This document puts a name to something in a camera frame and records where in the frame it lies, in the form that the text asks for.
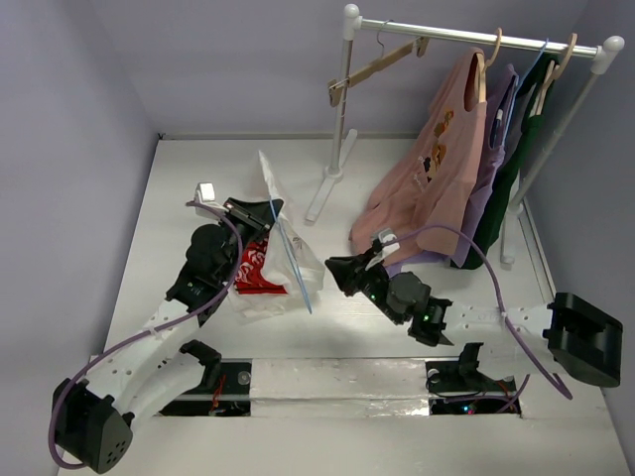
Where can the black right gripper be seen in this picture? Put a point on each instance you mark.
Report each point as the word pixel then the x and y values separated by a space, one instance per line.
pixel 358 273

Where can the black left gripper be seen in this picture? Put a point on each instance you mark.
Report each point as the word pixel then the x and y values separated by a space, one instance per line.
pixel 259 216

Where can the light blue wire hanger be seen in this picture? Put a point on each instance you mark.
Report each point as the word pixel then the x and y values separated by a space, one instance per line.
pixel 278 228

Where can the white red printed t-shirt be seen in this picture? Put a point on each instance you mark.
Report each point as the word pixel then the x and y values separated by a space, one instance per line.
pixel 265 286

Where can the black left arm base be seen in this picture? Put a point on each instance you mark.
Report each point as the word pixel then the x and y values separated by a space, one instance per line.
pixel 224 389

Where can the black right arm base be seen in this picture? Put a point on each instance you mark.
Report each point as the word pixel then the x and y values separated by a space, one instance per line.
pixel 458 388

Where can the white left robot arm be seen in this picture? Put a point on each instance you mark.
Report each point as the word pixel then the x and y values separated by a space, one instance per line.
pixel 95 412

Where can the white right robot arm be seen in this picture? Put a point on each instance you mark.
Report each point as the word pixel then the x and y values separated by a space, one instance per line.
pixel 565 336

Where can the pink t-shirt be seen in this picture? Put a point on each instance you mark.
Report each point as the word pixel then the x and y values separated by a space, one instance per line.
pixel 433 182

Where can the wooden clip hanger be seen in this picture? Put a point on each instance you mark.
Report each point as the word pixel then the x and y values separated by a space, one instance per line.
pixel 347 79

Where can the dark green t-shirt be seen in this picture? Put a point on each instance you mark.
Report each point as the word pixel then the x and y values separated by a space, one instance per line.
pixel 499 167

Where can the wooden hanger under pink shirt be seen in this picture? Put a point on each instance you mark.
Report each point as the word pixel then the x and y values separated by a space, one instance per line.
pixel 482 64

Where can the lilac t-shirt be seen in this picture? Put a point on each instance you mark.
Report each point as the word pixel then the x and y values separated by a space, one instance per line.
pixel 441 240

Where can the blue hanger under lilac shirt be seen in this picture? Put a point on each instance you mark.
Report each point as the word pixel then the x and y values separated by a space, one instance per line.
pixel 526 69

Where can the wooden hanger under green shirt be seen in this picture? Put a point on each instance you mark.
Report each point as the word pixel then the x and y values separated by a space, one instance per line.
pixel 555 71

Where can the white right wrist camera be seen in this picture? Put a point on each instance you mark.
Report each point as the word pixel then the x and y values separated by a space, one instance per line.
pixel 384 243

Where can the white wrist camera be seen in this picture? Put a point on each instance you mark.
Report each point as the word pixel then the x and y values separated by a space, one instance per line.
pixel 384 243
pixel 204 202

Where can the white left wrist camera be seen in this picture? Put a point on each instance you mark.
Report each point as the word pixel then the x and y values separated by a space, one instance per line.
pixel 204 202

